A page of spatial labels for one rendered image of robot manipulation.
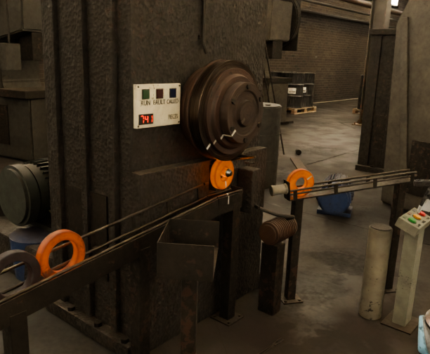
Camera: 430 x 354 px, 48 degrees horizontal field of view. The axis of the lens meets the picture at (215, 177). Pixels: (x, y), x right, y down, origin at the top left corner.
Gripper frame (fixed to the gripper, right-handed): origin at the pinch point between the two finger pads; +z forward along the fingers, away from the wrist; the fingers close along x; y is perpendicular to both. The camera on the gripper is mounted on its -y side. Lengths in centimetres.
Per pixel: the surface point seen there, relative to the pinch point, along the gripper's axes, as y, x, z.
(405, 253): 5.0, 2.4, 24.6
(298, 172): -60, -14, 11
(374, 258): -6.3, -2.6, 34.9
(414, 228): 3.3, -4.6, 7.7
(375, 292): 3, -2, 52
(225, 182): -74, -60, 16
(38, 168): -188, -86, 69
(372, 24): -383, 789, -14
